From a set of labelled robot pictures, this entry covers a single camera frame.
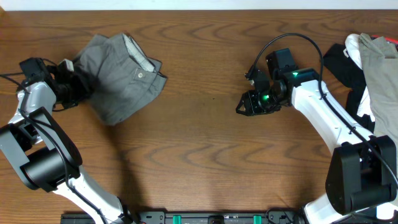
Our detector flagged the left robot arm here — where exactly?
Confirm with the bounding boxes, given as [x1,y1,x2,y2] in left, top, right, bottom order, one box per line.
[1,57,140,223]

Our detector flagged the grey shorts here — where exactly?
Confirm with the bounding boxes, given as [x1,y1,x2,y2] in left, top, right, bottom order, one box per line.
[73,33,167,126]

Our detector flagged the white garment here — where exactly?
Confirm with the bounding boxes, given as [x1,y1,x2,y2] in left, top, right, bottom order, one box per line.
[344,33,398,223]

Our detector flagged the red garment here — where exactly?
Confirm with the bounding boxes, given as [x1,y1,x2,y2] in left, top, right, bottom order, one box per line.
[371,35,398,45]

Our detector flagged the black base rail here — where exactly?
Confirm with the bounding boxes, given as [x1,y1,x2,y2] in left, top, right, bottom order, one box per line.
[60,210,307,224]

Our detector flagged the olive grey garment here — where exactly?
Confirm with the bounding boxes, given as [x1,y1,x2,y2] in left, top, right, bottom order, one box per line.
[358,32,398,208]

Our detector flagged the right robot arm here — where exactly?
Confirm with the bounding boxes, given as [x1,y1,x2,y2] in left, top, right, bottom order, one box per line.
[236,49,397,223]

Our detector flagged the black garment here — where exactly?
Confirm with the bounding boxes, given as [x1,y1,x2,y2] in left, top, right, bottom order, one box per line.
[323,44,375,132]

